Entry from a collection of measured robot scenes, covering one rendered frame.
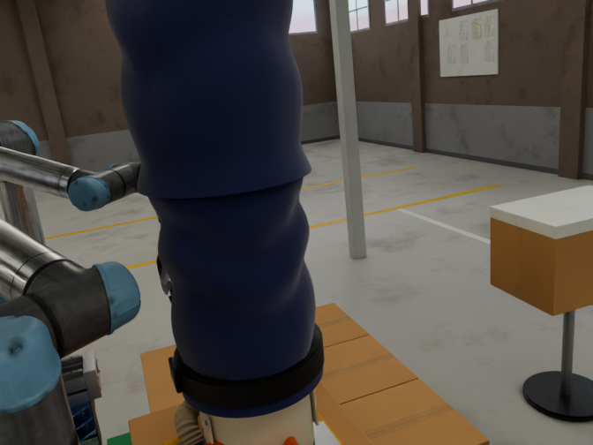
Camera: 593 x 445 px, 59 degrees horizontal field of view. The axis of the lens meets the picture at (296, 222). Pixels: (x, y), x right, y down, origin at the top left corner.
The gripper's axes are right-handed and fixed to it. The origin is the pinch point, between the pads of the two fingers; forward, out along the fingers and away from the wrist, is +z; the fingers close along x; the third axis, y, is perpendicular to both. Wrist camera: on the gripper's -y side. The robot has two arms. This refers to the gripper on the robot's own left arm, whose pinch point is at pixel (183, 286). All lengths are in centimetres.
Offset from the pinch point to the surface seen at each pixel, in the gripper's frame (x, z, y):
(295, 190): 7, -36, 68
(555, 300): 152, 53, -17
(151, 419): -15.4, 13.7, 32.6
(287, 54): 8, -53, 68
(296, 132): 9, -43, 67
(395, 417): 64, 68, -4
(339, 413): 18, 14, 50
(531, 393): 167, 120, -43
